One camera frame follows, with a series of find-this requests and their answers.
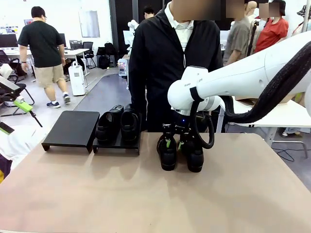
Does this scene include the cart with colourful lights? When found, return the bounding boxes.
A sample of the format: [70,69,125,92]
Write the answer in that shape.
[118,58,129,78]

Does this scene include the clothes rack with garments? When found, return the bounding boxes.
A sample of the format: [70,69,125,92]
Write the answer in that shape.
[291,3,311,37]

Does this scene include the black metal shoe stand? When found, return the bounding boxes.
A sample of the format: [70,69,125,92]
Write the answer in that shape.
[92,112,143,156]
[41,111,101,154]

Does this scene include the person in khaki shorts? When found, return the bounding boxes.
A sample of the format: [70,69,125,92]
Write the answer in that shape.
[18,6,71,109]

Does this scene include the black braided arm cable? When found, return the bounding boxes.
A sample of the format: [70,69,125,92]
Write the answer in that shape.
[190,41,311,150]

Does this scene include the grey wall panel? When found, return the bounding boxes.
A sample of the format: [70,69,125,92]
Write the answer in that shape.
[79,10,101,38]

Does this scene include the small black leather shoe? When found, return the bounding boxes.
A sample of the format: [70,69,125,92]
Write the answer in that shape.
[181,135,204,173]
[156,134,177,171]

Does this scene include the black mesh office chair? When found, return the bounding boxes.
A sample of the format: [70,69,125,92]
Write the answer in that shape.
[82,41,97,70]
[0,50,27,81]

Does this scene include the person's right forearm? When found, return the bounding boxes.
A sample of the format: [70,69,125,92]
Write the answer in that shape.
[128,80,147,129]

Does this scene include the black camera tripod pole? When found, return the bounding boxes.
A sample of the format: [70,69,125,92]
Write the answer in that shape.
[246,21,259,56]

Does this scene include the mannequin in red t-shirt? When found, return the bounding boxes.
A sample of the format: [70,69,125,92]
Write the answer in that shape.
[254,0,290,54]

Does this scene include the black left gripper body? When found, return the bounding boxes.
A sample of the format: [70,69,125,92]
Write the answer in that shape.
[0,75,22,102]

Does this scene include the person in grey shirt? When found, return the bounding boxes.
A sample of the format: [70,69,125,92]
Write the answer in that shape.
[223,0,256,66]

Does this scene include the black tripod leg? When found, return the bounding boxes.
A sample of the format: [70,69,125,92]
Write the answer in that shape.
[28,110,43,128]

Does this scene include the person in black jacket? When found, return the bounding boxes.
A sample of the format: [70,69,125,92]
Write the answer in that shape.
[128,2,224,133]

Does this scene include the white background table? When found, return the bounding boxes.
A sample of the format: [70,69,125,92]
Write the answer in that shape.
[218,96,311,146]

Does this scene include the mannequin in beige coat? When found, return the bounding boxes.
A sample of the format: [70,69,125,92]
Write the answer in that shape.
[244,1,259,32]

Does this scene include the large black leather shoe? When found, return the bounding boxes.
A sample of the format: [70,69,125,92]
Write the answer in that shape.
[95,104,125,146]
[121,103,141,143]

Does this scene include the black floor cable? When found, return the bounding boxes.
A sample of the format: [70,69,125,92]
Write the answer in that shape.
[272,145,307,162]

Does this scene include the purple yellow object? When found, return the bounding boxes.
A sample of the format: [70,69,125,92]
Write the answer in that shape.
[0,154,13,184]

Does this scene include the black backpack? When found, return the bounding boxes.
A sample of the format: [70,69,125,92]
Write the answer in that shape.
[98,55,110,70]
[104,42,117,57]

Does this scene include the white air purifier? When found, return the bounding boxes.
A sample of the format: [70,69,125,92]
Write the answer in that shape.
[68,60,86,97]

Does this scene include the black-haired person far behind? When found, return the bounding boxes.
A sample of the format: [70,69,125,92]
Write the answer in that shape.
[142,5,156,20]

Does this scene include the small white background robot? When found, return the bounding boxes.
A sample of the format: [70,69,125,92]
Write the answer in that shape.
[127,20,139,53]

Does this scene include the black folding chair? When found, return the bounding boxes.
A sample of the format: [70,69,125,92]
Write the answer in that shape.
[0,82,35,117]

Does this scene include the long white office desk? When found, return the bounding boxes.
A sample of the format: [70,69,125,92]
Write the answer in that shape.
[0,48,90,83]

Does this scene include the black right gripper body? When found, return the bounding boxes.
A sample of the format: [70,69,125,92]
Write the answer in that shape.
[162,116,192,134]

